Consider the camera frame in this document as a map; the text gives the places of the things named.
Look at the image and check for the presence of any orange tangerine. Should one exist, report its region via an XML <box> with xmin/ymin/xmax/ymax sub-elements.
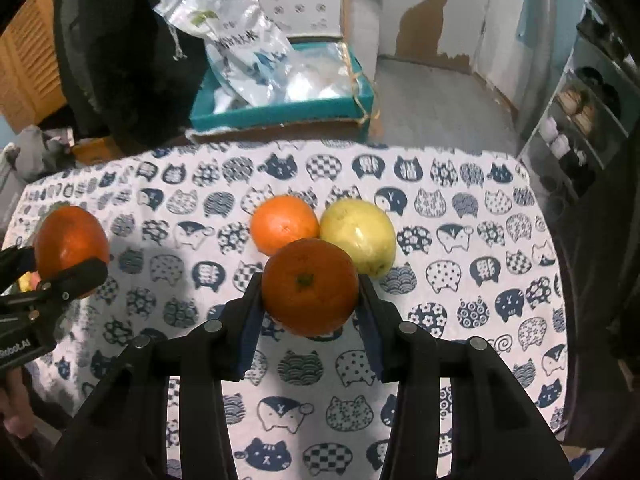
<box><xmin>32</xmin><ymin>205</ymin><xmax>110</xmax><ymax>299</ymax></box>

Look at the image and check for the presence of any large orange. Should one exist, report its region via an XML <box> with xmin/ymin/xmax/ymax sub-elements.
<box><xmin>250</xmin><ymin>195</ymin><xmax>320</xmax><ymax>256</ymax></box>

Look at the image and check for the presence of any small tangerine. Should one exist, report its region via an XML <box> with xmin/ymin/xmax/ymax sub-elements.
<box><xmin>262</xmin><ymin>238</ymin><xmax>359</xmax><ymax>337</ymax></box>

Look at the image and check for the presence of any person's hand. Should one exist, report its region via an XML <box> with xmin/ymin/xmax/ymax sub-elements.
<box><xmin>0</xmin><ymin>368</ymin><xmax>35</xmax><ymax>439</ymax></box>

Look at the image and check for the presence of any grey clothes pile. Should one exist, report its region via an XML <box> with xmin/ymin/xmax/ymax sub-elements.
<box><xmin>0</xmin><ymin>125</ymin><xmax>75</xmax><ymax>238</ymax></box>

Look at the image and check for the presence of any cat-patterned white blue tablecloth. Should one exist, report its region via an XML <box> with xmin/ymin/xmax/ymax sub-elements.
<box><xmin>2</xmin><ymin>141</ymin><xmax>567</xmax><ymax>479</ymax></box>

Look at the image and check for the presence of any wooden louvered closet door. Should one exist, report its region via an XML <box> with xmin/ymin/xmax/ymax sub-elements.
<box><xmin>1</xmin><ymin>0</ymin><xmax>67</xmax><ymax>132</ymax></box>

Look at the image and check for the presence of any black hanging coat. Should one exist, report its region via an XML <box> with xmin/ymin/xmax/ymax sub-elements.
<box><xmin>54</xmin><ymin>0</ymin><xmax>207</xmax><ymax>155</ymax></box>

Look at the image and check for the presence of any white blue rice bag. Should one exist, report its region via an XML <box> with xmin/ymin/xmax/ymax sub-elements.
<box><xmin>154</xmin><ymin>0</ymin><xmax>295</xmax><ymax>107</ymax></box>

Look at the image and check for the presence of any teal cardboard box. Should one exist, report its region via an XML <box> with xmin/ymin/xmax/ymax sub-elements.
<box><xmin>190</xmin><ymin>44</ymin><xmax>374</xmax><ymax>132</ymax></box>

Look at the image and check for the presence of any clear plastic bag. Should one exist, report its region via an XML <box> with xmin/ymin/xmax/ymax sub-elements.
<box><xmin>280</xmin><ymin>41</ymin><xmax>355</xmax><ymax>103</ymax></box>

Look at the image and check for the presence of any white shoe rack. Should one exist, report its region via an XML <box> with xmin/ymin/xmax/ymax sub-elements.
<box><xmin>518</xmin><ymin>0</ymin><xmax>639</xmax><ymax>202</ymax></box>

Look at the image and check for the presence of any grey metal pipe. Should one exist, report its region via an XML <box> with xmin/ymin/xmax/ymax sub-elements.
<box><xmin>515</xmin><ymin>0</ymin><xmax>556</xmax><ymax>140</ymax></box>

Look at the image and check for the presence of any white patterned storage box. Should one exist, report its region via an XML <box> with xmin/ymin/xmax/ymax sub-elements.
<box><xmin>259</xmin><ymin>0</ymin><xmax>343</xmax><ymax>40</ymax></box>

